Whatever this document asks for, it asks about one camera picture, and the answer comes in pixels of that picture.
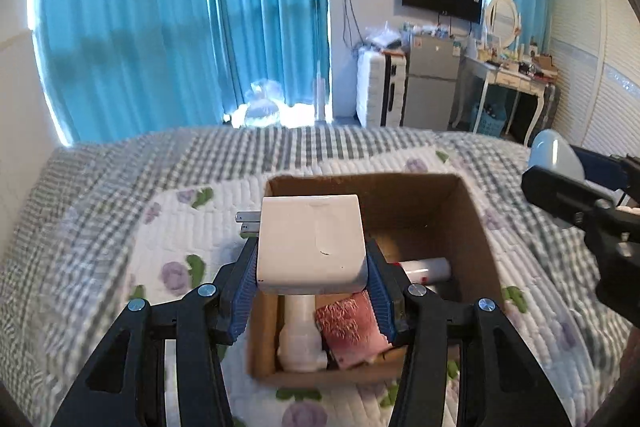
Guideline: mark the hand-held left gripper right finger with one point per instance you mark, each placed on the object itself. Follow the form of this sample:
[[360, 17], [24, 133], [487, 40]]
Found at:
[[382, 307]]

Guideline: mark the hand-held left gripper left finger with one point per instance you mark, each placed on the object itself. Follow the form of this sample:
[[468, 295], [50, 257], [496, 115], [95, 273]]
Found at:
[[242, 302]]

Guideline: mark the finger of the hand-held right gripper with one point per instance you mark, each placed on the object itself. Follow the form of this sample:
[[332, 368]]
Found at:
[[555, 194], [600, 167]]

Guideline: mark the pink floral booklet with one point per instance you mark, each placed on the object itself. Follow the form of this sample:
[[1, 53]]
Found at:
[[345, 327]]

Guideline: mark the pale blue rounded object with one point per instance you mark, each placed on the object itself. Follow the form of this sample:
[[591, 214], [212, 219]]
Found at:
[[550, 152]]

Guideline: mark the white bottle with red cap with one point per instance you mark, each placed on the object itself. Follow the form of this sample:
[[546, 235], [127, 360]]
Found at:
[[425, 269]]

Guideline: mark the white cylindrical plug-in device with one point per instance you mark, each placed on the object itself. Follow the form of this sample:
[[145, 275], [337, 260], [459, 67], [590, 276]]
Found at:
[[300, 342]]

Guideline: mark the white charger adapter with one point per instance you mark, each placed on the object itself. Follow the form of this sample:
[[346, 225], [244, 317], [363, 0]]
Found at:
[[310, 247]]

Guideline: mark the brown cardboard box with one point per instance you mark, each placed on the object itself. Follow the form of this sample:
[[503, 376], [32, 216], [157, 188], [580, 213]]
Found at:
[[425, 207]]

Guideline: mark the dark suitcase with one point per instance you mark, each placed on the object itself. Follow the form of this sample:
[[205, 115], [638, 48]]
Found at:
[[550, 107]]

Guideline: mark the floral quilted mat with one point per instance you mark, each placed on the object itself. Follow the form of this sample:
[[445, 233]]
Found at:
[[170, 237]]

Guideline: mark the blue plastic basket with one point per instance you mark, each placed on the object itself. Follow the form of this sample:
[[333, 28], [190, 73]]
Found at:
[[489, 122]]

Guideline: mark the white slatted wardrobe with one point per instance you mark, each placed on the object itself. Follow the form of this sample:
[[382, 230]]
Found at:
[[590, 57]]

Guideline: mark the small open cardboard carton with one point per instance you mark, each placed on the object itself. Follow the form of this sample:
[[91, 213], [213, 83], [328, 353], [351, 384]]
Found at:
[[545, 61]]

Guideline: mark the white dressing table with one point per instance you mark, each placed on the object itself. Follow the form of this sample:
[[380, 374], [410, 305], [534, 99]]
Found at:
[[515, 79]]

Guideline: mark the silver mini fridge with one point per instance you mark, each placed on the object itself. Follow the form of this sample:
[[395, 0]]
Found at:
[[432, 77]]

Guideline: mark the round white mirror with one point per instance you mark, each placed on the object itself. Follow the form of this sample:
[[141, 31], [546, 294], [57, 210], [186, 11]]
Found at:
[[502, 17]]

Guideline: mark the clear plastic bag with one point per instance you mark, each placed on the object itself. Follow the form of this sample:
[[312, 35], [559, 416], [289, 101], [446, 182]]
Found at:
[[262, 107]]

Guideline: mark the white suitcase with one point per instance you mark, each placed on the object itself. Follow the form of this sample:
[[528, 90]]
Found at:
[[372, 87]]

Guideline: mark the pile of plastic bags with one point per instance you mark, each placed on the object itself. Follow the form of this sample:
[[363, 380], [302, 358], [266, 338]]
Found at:
[[382, 37]]

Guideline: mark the wide blue curtain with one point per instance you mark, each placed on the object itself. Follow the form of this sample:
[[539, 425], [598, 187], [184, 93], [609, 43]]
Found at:
[[125, 32]]

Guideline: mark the narrow blue curtain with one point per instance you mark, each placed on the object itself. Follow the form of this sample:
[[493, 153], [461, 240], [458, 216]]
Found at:
[[270, 7]]

